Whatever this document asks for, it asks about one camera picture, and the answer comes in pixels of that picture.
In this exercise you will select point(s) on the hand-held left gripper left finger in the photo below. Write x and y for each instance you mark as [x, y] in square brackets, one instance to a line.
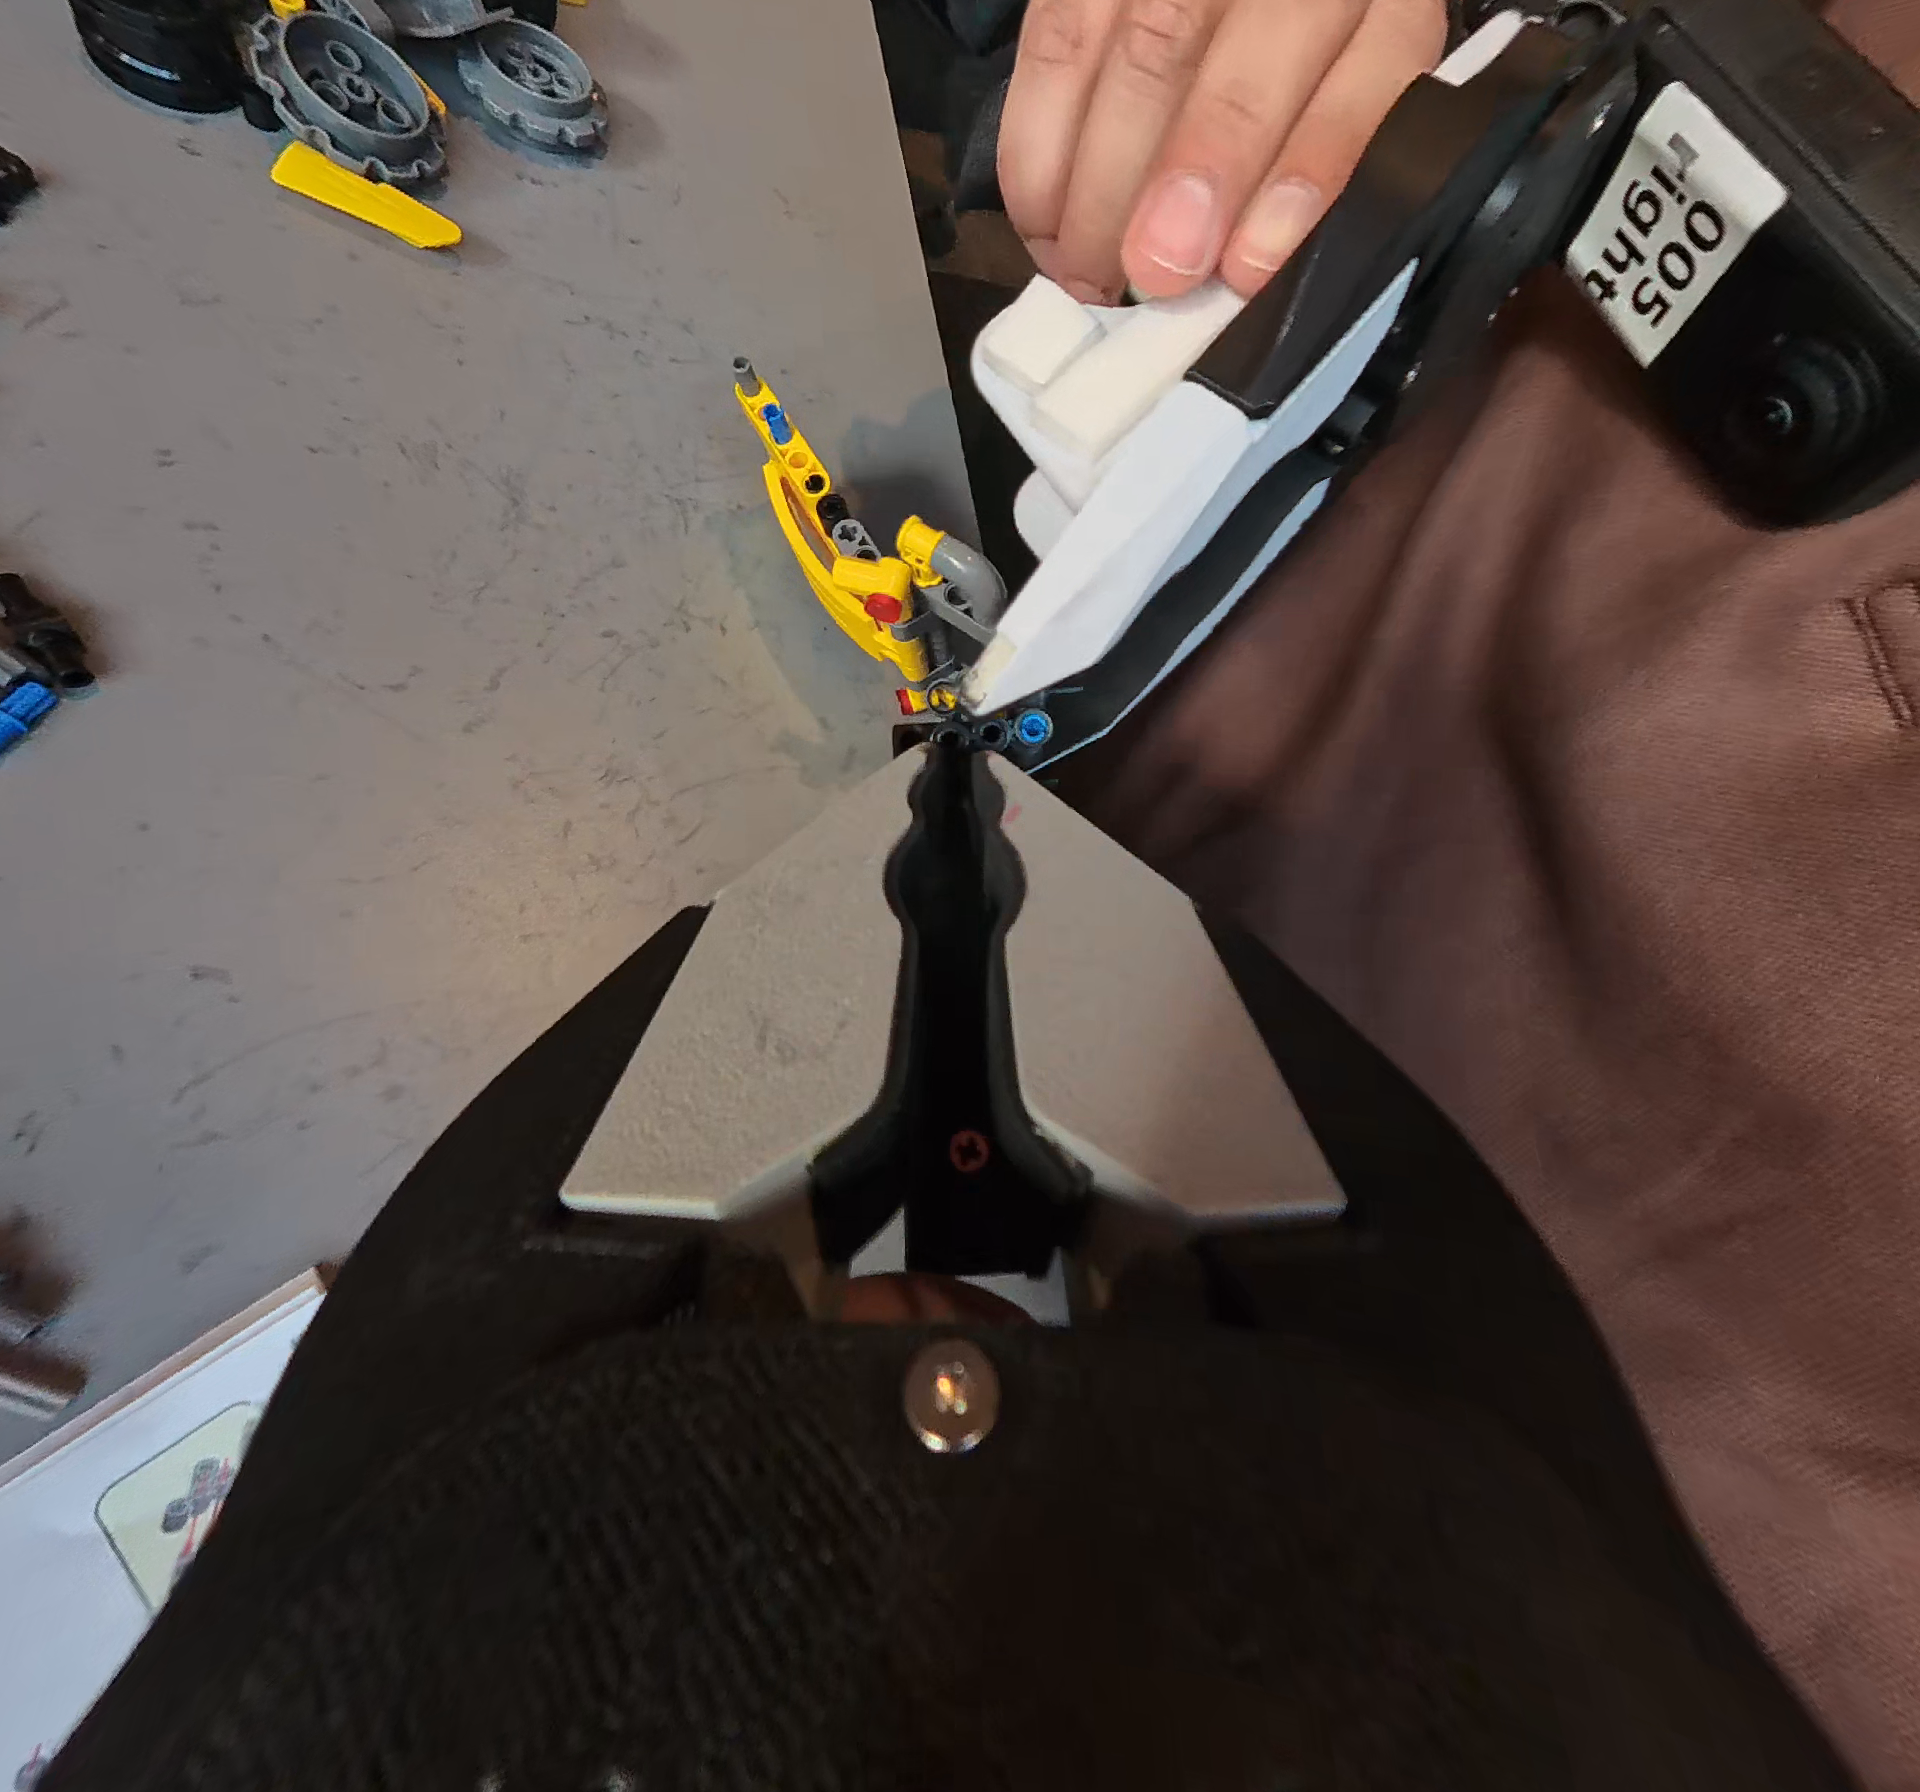
[721, 1058]

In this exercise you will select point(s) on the black connector with blue pin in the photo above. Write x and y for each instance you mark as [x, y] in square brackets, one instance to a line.
[1033, 730]

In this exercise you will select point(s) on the pile of blue grey brick parts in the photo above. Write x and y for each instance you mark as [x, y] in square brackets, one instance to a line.
[30, 652]

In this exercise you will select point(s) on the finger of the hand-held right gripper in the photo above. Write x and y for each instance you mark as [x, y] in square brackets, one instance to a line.
[1199, 621]
[1139, 533]

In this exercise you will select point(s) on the person's right hand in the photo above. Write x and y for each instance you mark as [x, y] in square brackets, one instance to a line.
[1199, 67]

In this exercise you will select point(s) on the open instruction booklet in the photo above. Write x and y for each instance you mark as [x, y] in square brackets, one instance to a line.
[90, 1554]

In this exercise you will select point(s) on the yellow curved panel assembly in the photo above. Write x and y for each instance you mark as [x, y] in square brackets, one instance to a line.
[818, 547]

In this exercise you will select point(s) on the person's brown sweater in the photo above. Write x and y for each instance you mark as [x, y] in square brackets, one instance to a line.
[1575, 998]

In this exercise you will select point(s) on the yellow black brick vehicle model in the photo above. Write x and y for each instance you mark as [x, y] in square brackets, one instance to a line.
[969, 1073]

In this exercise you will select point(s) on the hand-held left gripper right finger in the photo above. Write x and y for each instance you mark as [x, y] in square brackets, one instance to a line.
[1171, 1058]

